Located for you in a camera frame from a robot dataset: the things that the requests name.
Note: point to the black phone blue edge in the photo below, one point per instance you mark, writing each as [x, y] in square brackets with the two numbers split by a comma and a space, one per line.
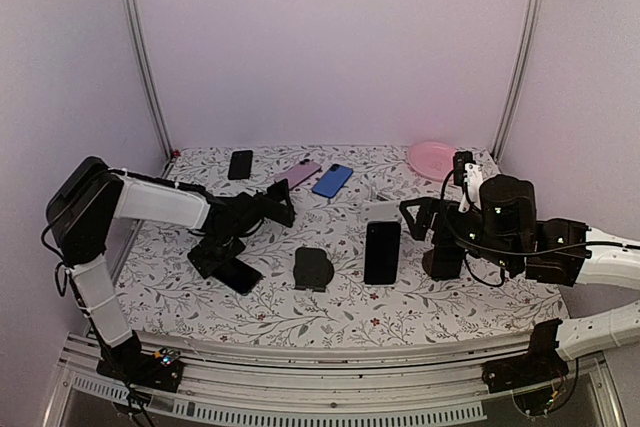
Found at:
[382, 252]

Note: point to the blue phone face down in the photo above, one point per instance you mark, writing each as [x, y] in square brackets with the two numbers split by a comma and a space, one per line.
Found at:
[332, 181]

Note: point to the white flat folding stand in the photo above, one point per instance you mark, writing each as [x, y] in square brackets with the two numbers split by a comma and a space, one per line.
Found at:
[378, 206]

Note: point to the black folding phone stand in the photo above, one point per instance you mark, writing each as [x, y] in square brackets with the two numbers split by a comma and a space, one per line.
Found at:
[280, 204]

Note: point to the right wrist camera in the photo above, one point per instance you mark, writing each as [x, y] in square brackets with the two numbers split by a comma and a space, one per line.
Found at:
[468, 176]

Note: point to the right aluminium frame post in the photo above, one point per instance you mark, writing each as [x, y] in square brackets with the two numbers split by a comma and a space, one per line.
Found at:
[523, 53]

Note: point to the black phone teal edge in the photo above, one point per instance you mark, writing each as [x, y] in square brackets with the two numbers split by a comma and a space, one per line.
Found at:
[238, 276]

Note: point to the pink plastic plate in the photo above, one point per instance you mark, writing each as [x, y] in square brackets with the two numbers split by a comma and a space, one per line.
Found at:
[431, 160]

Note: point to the left aluminium frame post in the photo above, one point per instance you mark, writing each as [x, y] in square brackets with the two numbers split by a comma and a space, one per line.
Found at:
[135, 27]

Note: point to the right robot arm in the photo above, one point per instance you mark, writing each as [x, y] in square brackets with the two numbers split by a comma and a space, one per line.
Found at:
[569, 252]

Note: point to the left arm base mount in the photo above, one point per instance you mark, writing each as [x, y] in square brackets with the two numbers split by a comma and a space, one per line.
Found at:
[127, 363]

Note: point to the floral patterned table mat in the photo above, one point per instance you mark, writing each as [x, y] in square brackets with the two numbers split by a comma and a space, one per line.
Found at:
[160, 292]

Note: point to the aluminium frame post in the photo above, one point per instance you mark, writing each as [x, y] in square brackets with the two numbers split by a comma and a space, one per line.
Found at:
[135, 27]
[523, 53]

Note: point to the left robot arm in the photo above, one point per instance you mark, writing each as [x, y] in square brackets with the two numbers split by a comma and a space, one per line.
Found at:
[80, 215]

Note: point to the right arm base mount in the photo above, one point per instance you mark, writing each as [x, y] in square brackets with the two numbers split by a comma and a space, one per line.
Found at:
[539, 363]

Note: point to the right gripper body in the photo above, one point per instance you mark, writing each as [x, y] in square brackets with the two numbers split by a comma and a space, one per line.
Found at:
[483, 239]

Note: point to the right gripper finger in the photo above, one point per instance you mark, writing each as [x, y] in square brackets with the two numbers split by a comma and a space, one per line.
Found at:
[421, 228]
[419, 212]

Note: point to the pink phone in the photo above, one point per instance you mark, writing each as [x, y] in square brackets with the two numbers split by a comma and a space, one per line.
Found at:
[298, 173]

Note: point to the small black phone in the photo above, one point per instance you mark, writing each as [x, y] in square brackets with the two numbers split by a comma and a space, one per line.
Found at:
[240, 165]

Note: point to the dark grey phone stand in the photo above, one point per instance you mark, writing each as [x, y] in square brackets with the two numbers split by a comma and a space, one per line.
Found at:
[312, 269]

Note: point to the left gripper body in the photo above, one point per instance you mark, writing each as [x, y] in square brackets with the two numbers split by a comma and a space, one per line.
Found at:
[233, 235]

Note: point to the front aluminium rail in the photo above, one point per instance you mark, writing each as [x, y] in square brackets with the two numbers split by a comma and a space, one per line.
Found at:
[240, 385]

